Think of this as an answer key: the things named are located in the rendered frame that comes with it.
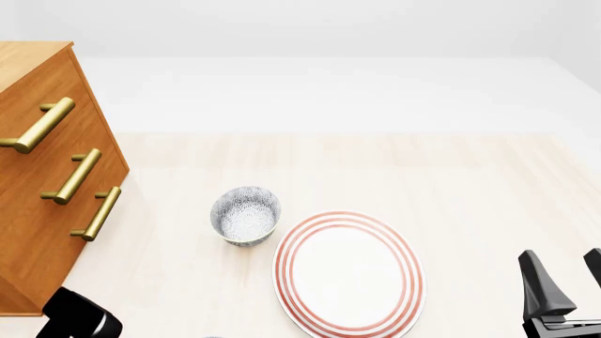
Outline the white plate with red rings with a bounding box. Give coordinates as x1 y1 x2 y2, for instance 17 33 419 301
271 209 427 338

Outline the wooden cabinet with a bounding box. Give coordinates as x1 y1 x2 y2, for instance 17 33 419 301
0 40 131 317

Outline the patterned grey bowl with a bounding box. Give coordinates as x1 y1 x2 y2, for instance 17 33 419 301
209 185 283 248

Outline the brass drawer handle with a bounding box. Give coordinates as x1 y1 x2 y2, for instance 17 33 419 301
69 186 122 242
0 96 76 155
39 147 103 206

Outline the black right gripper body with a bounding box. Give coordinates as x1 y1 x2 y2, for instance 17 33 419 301
522 313 601 338

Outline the wooden cabinet drawer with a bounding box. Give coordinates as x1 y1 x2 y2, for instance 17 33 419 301
8 152 130 315
0 109 121 278
0 48 100 220

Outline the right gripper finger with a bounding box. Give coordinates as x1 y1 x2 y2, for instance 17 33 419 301
583 248 601 288
517 249 578 324

